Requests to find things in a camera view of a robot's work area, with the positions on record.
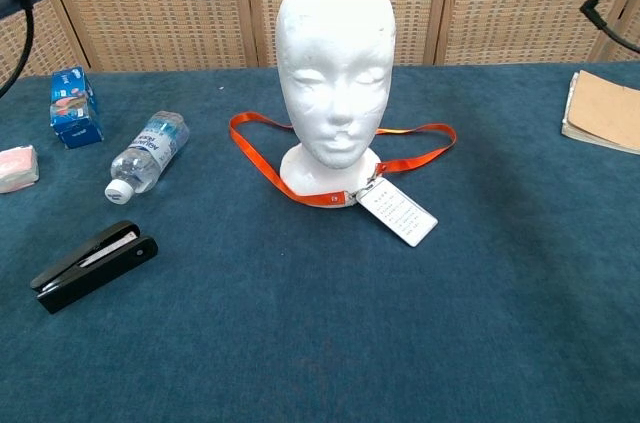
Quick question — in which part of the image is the white foam mannequin head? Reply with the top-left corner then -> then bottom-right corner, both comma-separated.
275,0 -> 398,207

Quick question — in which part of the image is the black stapler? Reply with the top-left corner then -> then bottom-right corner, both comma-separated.
29,220 -> 159,315

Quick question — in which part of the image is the clear plastic water bottle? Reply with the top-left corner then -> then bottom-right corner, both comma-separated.
104,110 -> 190,205

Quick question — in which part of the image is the blue cookie box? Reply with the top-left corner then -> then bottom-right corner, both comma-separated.
49,66 -> 105,150

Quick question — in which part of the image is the blue table cloth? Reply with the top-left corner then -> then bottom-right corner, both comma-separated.
0,61 -> 640,423

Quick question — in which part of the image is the orange lanyard strap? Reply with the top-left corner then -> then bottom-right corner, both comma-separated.
229,111 -> 457,208

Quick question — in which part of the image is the white ID card holder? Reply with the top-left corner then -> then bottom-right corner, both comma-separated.
355,177 -> 439,248

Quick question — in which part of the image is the brown spiral notebook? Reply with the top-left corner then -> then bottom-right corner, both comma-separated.
560,69 -> 640,156

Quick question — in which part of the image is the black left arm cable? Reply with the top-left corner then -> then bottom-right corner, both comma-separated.
0,0 -> 37,100

